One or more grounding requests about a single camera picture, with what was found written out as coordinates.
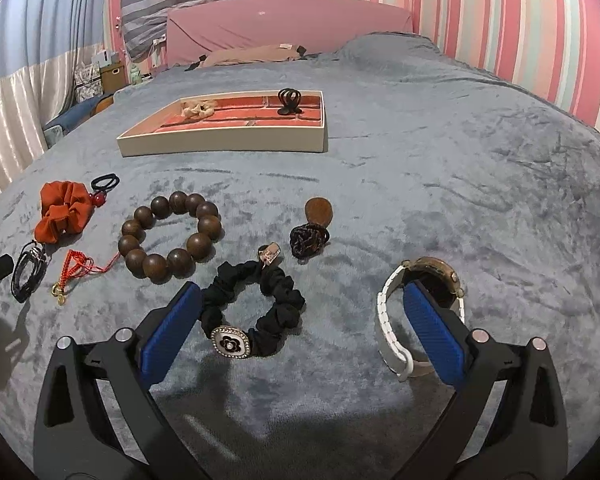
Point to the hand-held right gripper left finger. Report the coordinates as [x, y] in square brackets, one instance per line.
[172, 330]

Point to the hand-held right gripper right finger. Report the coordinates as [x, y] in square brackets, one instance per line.
[432, 340]

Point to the white band wristwatch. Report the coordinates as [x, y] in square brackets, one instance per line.
[387, 330]

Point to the orange scrunchie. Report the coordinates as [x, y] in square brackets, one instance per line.
[60, 215]

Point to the black scrunchie with flower charm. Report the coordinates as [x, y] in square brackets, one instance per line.
[280, 310]

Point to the cream tray with brick lining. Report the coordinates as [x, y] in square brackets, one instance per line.
[220, 142]

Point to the sheer white curtain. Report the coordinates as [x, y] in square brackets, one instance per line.
[10, 125]

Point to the blue folded fabric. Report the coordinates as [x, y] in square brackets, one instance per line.
[75, 115]

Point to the patterned storage box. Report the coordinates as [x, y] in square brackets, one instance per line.
[87, 85]

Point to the beige scrunchie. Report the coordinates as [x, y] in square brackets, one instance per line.
[197, 108]

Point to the brown storage box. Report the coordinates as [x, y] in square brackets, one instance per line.
[112, 77]

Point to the black claw hair clip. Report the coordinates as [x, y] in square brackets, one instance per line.
[287, 100]

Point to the blue striped curtain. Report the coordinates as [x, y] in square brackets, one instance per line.
[40, 10]

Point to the tan folded cloth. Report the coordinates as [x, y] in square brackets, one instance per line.
[250, 55]

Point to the pink pillow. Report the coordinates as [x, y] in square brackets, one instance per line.
[280, 25]

